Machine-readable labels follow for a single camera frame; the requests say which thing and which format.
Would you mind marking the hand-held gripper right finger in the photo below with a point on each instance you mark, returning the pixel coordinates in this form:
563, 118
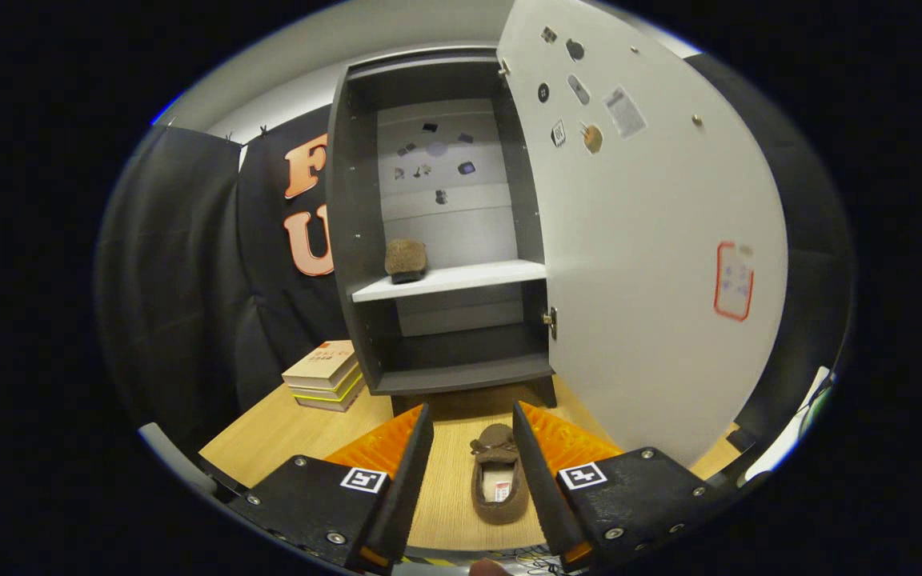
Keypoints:
537, 480

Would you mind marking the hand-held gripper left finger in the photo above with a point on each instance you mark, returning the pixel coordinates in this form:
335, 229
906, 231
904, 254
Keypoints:
409, 480

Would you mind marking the brown fuzzy shoe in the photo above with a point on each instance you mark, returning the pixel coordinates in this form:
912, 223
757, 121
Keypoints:
405, 258
497, 452

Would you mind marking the dark grey shoe cabinet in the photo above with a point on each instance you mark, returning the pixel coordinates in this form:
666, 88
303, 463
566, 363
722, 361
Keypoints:
461, 372

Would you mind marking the beige shoe cabinet door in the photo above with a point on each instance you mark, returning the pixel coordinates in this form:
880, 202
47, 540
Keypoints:
653, 240

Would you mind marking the cream book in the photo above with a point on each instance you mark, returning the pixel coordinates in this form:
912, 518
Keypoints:
333, 405

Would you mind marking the yellow-edged book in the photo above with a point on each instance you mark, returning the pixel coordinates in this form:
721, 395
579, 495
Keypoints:
325, 394

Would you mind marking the dark and white equipment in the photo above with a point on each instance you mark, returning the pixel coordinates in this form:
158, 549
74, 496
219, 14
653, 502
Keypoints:
781, 448

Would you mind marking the black backdrop cloth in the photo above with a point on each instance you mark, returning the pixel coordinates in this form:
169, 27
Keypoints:
189, 280

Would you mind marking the row of black cloth clips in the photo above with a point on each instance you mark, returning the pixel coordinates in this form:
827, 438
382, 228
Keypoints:
263, 129

